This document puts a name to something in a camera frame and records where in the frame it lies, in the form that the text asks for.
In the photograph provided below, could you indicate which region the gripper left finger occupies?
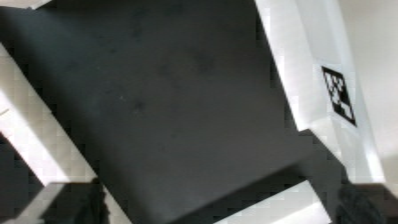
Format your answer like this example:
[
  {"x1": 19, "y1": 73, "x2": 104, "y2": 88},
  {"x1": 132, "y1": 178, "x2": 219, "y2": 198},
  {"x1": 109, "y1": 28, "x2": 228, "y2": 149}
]
[{"x1": 11, "y1": 181, "x2": 113, "y2": 224}]

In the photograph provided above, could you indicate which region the white front drawer box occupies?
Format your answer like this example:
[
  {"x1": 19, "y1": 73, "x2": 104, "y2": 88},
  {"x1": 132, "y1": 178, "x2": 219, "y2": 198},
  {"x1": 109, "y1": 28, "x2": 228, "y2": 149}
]
[{"x1": 0, "y1": 44, "x2": 99, "y2": 224}]

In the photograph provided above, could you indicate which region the white front barrier rail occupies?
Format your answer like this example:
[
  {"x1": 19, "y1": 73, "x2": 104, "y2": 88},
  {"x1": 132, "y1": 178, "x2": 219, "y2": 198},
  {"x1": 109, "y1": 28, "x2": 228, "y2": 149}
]
[{"x1": 255, "y1": 0, "x2": 386, "y2": 184}]

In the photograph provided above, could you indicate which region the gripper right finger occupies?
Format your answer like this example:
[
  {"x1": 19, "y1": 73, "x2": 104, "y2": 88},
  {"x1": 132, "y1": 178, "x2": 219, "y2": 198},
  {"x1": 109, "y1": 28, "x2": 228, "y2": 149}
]
[{"x1": 337, "y1": 183, "x2": 398, "y2": 224}]

